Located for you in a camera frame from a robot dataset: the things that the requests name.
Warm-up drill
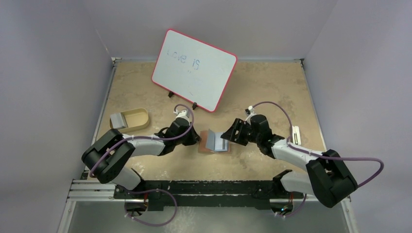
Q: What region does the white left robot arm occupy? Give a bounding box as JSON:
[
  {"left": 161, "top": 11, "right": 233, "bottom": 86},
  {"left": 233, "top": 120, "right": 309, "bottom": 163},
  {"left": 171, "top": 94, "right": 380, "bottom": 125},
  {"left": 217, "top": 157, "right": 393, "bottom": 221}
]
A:
[{"left": 81, "top": 117, "right": 201, "bottom": 199}]

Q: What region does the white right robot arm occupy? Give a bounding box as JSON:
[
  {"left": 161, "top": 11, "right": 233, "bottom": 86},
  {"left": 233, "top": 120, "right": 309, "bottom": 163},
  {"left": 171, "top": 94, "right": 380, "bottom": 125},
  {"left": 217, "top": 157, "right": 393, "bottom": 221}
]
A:
[{"left": 221, "top": 115, "right": 358, "bottom": 208}]

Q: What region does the cream oval tray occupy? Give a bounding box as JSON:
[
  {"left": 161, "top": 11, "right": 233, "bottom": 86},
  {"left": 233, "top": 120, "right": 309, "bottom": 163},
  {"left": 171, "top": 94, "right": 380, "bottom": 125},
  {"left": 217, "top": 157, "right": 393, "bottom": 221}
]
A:
[{"left": 109, "top": 108, "right": 150, "bottom": 133}]

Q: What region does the pink framed whiteboard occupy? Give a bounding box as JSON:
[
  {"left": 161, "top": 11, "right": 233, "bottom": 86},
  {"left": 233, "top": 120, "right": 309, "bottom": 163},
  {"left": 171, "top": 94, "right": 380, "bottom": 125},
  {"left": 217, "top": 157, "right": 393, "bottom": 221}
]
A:
[{"left": 152, "top": 29, "right": 238, "bottom": 112}]

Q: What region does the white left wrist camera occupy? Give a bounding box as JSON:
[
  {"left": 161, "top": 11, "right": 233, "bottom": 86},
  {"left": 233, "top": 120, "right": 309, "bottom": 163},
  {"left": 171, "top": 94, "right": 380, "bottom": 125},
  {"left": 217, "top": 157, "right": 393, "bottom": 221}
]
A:
[{"left": 173, "top": 109, "right": 190, "bottom": 121}]

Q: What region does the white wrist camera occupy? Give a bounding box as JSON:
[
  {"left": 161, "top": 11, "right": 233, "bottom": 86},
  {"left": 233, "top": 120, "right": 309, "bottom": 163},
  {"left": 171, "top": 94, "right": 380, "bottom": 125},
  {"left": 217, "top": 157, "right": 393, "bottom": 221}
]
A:
[
  {"left": 173, "top": 109, "right": 190, "bottom": 121},
  {"left": 245, "top": 105, "right": 256, "bottom": 123}
]

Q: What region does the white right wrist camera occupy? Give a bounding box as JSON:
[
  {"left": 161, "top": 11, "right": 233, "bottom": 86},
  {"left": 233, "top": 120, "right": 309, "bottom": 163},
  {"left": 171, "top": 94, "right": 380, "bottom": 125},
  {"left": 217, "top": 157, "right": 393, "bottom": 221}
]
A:
[{"left": 245, "top": 105, "right": 256, "bottom": 123}]

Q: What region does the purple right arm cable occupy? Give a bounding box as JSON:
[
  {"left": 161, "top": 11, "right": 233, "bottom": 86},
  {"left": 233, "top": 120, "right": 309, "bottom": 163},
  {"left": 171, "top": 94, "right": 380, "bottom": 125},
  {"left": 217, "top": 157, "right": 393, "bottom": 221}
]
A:
[{"left": 252, "top": 101, "right": 385, "bottom": 188}]

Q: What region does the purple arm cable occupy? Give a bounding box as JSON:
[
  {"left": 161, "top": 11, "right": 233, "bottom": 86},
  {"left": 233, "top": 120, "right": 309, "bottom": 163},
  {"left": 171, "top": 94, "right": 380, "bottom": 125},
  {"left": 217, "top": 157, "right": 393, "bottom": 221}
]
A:
[
  {"left": 252, "top": 101, "right": 385, "bottom": 188},
  {"left": 88, "top": 103, "right": 195, "bottom": 179}
]

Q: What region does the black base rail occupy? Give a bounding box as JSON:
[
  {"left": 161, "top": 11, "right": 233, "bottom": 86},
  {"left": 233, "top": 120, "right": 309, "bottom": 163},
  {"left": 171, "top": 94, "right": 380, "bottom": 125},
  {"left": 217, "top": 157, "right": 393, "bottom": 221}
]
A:
[{"left": 114, "top": 170, "right": 304, "bottom": 214}]

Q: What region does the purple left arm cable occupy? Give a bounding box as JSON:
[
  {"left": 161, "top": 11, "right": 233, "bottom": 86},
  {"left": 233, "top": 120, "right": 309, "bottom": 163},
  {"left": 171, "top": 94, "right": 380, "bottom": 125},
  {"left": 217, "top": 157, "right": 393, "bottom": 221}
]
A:
[{"left": 88, "top": 103, "right": 195, "bottom": 179}]

